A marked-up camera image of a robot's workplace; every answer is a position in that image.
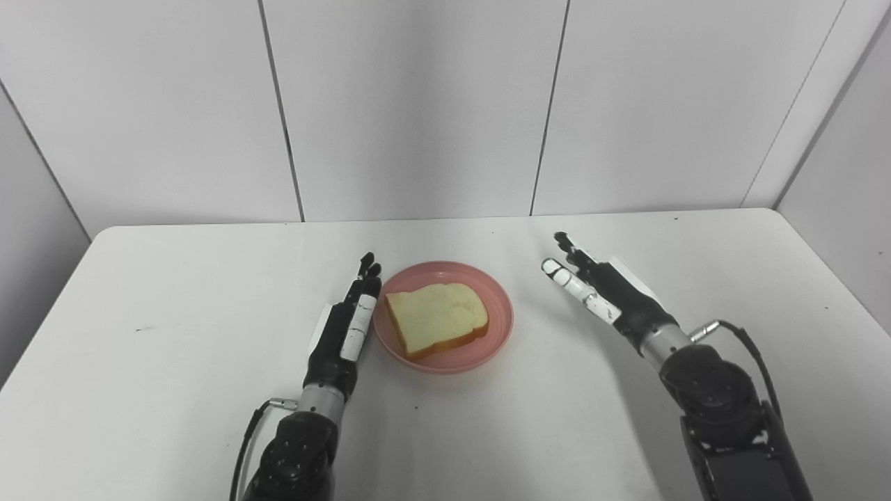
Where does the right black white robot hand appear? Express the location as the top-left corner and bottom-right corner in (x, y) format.
(541, 232), (680, 349)

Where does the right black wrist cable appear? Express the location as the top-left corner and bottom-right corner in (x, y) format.
(689, 319), (784, 427)

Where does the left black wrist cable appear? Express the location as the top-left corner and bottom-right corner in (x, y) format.
(230, 397), (300, 501)

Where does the pink round plate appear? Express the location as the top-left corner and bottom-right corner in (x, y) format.
(373, 261), (514, 375)

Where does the slice of bread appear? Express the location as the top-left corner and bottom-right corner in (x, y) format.
(385, 282), (489, 360)

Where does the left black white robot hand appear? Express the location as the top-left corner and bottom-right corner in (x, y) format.
(303, 252), (383, 404)

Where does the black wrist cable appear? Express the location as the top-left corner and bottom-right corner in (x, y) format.
(230, 397), (300, 501)
(689, 319), (784, 427)

